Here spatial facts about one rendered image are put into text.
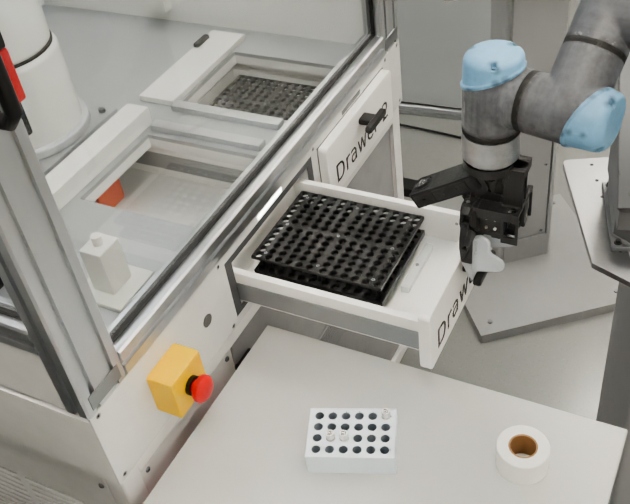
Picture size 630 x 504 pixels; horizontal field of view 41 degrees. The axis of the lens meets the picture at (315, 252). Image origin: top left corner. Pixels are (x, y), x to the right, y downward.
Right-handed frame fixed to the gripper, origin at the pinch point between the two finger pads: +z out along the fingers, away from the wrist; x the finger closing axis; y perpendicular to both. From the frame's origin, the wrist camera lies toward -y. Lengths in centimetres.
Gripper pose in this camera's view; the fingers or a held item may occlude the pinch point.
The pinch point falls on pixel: (473, 264)
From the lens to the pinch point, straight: 127.4
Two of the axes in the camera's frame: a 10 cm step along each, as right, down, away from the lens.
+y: 8.9, 2.2, -4.0
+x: 4.4, -6.3, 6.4
